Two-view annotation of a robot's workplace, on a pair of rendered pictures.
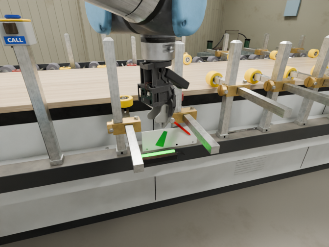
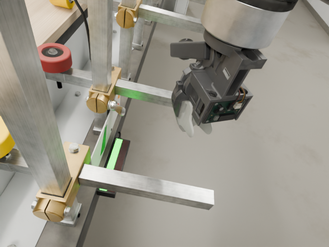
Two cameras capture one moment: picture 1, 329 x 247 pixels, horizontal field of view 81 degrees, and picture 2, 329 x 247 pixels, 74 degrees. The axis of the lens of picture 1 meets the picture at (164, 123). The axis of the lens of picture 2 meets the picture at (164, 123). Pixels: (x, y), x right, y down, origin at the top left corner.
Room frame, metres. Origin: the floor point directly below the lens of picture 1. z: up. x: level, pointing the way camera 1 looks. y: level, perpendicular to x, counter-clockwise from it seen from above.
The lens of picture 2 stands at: (0.55, 0.30, 1.23)
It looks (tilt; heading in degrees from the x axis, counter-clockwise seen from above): 48 degrees down; 280
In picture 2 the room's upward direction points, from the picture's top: 17 degrees clockwise
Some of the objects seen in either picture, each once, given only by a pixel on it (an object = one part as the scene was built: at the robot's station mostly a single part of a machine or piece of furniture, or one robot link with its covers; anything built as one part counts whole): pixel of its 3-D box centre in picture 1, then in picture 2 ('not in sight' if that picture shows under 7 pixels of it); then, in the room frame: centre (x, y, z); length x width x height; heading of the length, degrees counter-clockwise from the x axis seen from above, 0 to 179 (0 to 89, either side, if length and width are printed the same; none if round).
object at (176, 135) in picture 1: (170, 137); (108, 129); (0.75, -0.03, 0.75); 0.26 x 0.01 x 0.10; 106
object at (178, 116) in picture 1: (180, 115); (104, 88); (0.79, -0.07, 0.84); 0.13 x 0.06 x 0.05; 106
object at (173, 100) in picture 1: (168, 102); not in sight; (0.54, -0.01, 1.00); 0.05 x 0.02 x 0.09; 42
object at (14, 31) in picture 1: (10, 28); not in sight; (0.60, 0.43, 1.20); 0.03 x 0.01 x 0.03; 106
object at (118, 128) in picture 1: (124, 125); (64, 179); (0.72, 0.17, 0.83); 0.13 x 0.06 x 0.05; 106
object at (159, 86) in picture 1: (156, 82); (218, 76); (0.54, 0.02, 1.06); 0.09 x 0.08 x 0.12; 132
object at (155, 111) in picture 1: (155, 114); (187, 123); (0.55, 0.03, 0.95); 0.06 x 0.03 x 0.09; 132
